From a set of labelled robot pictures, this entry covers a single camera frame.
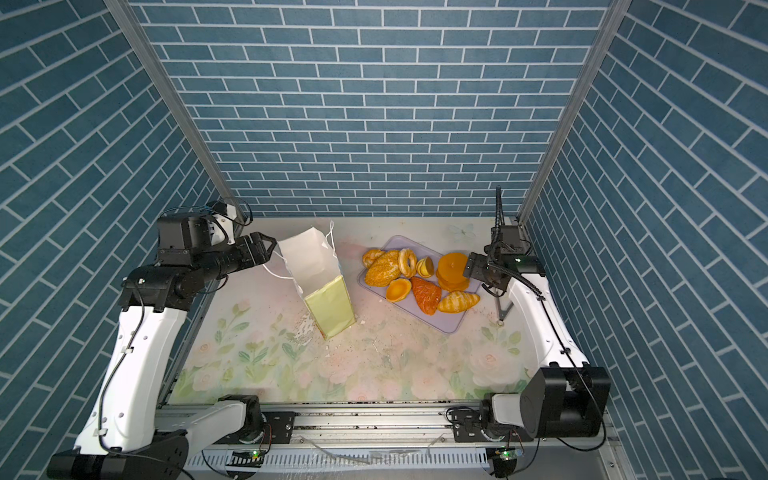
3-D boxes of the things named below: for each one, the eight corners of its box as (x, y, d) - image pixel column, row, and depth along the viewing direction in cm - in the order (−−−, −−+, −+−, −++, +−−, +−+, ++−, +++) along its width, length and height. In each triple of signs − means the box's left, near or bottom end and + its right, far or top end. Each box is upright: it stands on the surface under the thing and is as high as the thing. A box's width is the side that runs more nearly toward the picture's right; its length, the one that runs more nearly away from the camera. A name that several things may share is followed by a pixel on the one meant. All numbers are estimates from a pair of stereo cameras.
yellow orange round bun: (386, 302, 98) (386, 295, 95) (387, 286, 102) (386, 278, 99) (411, 302, 98) (411, 295, 95) (410, 286, 102) (411, 278, 99)
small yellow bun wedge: (413, 274, 105) (414, 265, 101) (426, 261, 108) (427, 252, 104) (424, 281, 103) (426, 273, 99) (437, 268, 106) (439, 259, 102)
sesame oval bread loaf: (365, 286, 102) (363, 273, 96) (390, 260, 110) (390, 246, 104) (382, 297, 100) (381, 284, 93) (406, 270, 107) (407, 256, 101)
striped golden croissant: (438, 314, 96) (439, 306, 92) (436, 298, 100) (438, 290, 96) (478, 314, 96) (481, 306, 92) (475, 298, 100) (478, 290, 96)
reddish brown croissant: (428, 317, 95) (429, 311, 92) (406, 286, 102) (406, 280, 100) (447, 306, 97) (449, 300, 95) (425, 276, 105) (426, 270, 102)
